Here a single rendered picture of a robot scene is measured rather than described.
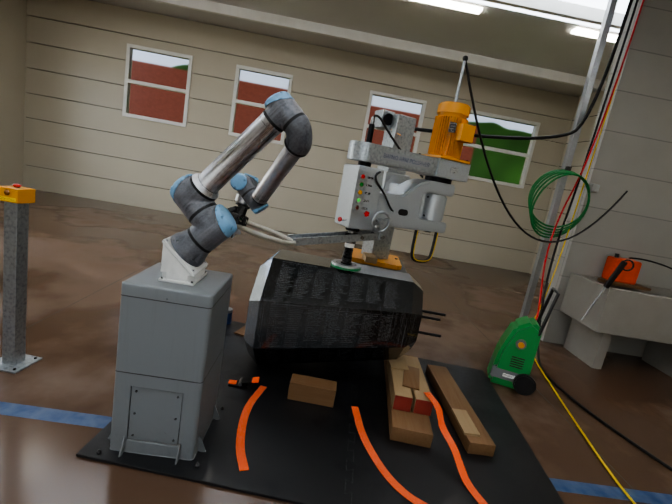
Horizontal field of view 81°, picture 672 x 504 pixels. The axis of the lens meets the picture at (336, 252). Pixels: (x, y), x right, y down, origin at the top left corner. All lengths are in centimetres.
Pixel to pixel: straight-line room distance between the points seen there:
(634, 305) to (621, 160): 154
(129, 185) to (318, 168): 418
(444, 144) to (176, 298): 210
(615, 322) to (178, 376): 403
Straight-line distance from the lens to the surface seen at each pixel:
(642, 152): 539
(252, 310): 267
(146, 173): 970
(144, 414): 218
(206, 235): 189
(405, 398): 263
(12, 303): 298
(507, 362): 362
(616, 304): 471
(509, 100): 982
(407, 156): 279
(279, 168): 187
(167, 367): 201
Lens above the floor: 146
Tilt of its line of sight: 11 degrees down
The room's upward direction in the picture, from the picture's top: 10 degrees clockwise
